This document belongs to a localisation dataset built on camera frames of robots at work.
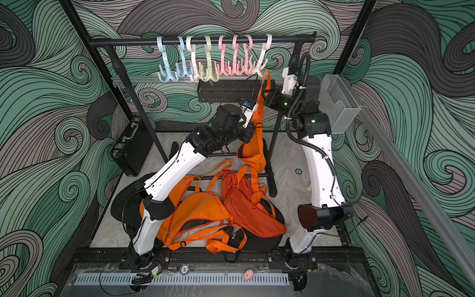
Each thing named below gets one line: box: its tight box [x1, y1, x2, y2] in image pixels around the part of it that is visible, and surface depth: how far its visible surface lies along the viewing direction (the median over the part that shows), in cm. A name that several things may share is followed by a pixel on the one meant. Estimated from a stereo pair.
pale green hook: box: [198, 35, 220, 83], surface depth 59 cm
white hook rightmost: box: [251, 33, 273, 78], surface depth 59 cm
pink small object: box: [242, 268, 255, 281], surface depth 70 cm
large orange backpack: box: [139, 159, 247, 254], surface depth 80 cm
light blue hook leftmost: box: [156, 36, 179, 83], surface depth 58 cm
